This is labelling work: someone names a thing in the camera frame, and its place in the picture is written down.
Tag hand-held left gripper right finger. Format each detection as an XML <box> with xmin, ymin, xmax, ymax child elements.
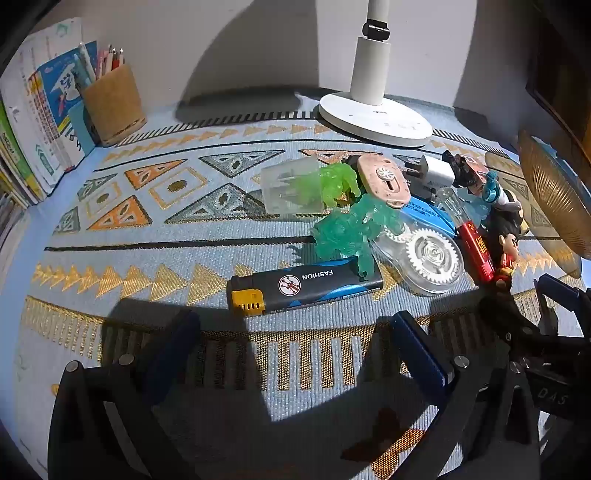
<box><xmin>376</xmin><ymin>310</ymin><xmax>541</xmax><ymax>480</ymax></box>

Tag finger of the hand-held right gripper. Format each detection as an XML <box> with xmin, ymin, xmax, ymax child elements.
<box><xmin>536</xmin><ymin>273</ymin><xmax>591</xmax><ymax>335</ymax></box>
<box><xmin>478</xmin><ymin>295</ymin><xmax>555</xmax><ymax>358</ymax></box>

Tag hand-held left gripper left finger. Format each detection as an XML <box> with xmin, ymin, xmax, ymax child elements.
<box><xmin>48</xmin><ymin>310</ymin><xmax>201</xmax><ymax>480</ymax></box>

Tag pink round tape measure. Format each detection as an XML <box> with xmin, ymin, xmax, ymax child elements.
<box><xmin>358</xmin><ymin>154</ymin><xmax>411</xmax><ymax>210</ymax></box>

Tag clear plastic cup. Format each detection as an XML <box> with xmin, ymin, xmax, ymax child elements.
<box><xmin>260</xmin><ymin>158</ymin><xmax>326</xmax><ymax>215</ymax></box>

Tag black-haired cartoon doll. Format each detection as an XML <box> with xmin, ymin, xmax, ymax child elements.
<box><xmin>485</xmin><ymin>203</ymin><xmax>532</xmax><ymax>291</ymax></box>

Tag red lighter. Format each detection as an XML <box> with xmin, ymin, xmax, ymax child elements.
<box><xmin>436</xmin><ymin>187</ymin><xmax>497</xmax><ymax>284</ymax></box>

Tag clear correction tape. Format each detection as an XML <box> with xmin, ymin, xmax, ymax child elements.
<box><xmin>372</xmin><ymin>215</ymin><xmax>465</xmax><ymax>296</ymax></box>

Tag patterned woven table mat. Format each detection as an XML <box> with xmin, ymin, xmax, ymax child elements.
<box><xmin>14</xmin><ymin>88</ymin><xmax>591</xmax><ymax>480</ymax></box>

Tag blue and white figurine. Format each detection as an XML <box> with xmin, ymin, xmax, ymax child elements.
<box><xmin>480</xmin><ymin>171</ymin><xmax>522</xmax><ymax>217</ymax></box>

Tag black lighter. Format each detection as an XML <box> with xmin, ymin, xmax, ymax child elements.
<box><xmin>227</xmin><ymin>258</ymin><xmax>385</xmax><ymax>317</ymax></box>

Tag blue tray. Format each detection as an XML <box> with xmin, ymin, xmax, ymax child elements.
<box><xmin>538</xmin><ymin>141</ymin><xmax>573</xmax><ymax>167</ymax></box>

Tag blue plastic case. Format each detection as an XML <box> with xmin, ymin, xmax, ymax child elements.
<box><xmin>402</xmin><ymin>198</ymin><xmax>462</xmax><ymax>241</ymax></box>

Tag teal translucent figure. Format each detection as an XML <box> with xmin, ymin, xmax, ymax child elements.
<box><xmin>309</xmin><ymin>194</ymin><xmax>409</xmax><ymax>282</ymax></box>

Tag small dark toy figure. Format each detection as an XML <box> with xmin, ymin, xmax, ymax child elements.
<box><xmin>442</xmin><ymin>150</ymin><xmax>488</xmax><ymax>195</ymax></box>

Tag white charger plug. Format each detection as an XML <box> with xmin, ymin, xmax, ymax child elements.
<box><xmin>404</xmin><ymin>154</ymin><xmax>458</xmax><ymax>190</ymax></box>

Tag light green translucent figure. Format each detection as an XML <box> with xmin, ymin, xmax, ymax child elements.
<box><xmin>302</xmin><ymin>164</ymin><xmax>363</xmax><ymax>210</ymax></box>

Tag light blue card box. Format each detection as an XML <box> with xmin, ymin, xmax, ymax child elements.
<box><xmin>69</xmin><ymin>102</ymin><xmax>99</xmax><ymax>149</ymax></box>

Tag brown pen holder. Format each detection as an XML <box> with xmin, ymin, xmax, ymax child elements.
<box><xmin>81</xmin><ymin>64</ymin><xmax>147</xmax><ymax>147</ymax></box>

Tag row of books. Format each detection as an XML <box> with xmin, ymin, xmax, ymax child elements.
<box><xmin>0</xmin><ymin>18</ymin><xmax>100</xmax><ymax>208</ymax></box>

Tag white desk lamp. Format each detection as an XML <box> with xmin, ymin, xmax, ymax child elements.
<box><xmin>318</xmin><ymin>0</ymin><xmax>433</xmax><ymax>148</ymax></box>

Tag bunch of pens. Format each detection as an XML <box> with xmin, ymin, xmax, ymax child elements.
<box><xmin>74</xmin><ymin>41</ymin><xmax>126</xmax><ymax>90</ymax></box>

